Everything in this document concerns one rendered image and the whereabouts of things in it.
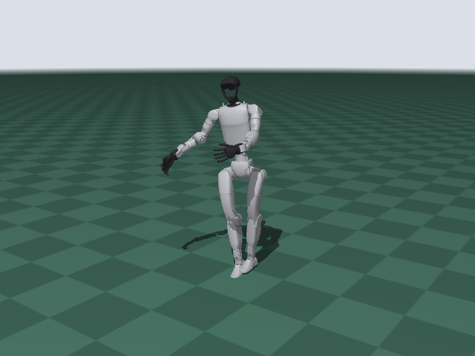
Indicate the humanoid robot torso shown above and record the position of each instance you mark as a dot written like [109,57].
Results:
[235,123]

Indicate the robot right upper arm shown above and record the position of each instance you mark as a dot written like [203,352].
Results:
[200,137]

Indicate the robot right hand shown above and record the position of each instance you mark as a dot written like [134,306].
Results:
[168,161]

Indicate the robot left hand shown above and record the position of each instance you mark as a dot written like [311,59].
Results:
[229,151]

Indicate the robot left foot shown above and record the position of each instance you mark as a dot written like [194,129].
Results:
[248,265]

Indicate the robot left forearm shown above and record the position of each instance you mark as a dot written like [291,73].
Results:
[249,141]

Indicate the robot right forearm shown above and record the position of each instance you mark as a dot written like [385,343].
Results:
[186,146]

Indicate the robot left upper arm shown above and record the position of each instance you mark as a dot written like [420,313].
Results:
[255,120]

